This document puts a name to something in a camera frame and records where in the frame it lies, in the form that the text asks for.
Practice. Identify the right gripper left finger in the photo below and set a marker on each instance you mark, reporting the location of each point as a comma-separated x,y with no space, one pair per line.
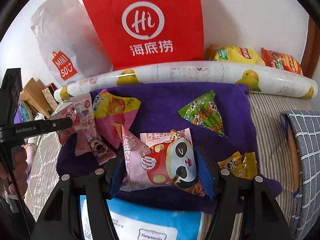
102,185

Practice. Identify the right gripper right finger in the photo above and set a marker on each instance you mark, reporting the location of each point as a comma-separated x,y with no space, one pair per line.
222,187

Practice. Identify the yellow triangular snack packet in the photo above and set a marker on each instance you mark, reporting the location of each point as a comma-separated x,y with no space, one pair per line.
241,165

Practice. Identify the pale pink snack bar packet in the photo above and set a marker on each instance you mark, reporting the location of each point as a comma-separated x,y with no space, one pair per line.
80,111

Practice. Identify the pink panda snack packet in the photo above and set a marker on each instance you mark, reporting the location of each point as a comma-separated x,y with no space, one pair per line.
159,160

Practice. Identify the pink yellow snack packet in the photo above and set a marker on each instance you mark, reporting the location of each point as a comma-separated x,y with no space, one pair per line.
109,110

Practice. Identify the green triangular snack packet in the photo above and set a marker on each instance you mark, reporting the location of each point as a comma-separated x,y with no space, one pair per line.
203,112

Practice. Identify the left hand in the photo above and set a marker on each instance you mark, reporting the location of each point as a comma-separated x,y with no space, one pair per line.
20,173

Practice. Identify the blue tissue pack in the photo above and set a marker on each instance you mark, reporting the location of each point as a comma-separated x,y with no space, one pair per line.
133,221

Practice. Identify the striped quilted bed cover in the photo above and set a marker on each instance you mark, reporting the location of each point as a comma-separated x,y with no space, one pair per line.
273,152

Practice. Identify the purple towel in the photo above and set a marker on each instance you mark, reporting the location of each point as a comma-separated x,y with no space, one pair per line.
158,112

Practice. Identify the grey checked fabric book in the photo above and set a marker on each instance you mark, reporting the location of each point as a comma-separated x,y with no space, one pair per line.
302,128

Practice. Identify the patterned dark red box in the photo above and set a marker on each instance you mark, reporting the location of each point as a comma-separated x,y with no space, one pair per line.
48,93

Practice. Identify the cardboard boxes stack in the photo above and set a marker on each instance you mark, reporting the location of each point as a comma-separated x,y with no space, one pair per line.
32,94

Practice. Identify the lemon print rolled mat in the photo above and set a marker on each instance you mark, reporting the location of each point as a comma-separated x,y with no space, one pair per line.
259,79

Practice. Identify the white Miniso plastic bag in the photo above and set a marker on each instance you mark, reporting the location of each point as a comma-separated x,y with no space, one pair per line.
68,42

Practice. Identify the orange chip bag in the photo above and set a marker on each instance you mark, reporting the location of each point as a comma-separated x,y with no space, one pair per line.
281,61

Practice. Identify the yellow chip bag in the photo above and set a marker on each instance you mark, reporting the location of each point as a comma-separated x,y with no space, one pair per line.
234,54

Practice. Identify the red paper Haidilao bag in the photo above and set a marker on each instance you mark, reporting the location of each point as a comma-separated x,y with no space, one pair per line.
141,32

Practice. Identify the brown wooden frame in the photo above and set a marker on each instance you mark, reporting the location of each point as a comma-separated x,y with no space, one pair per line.
311,52

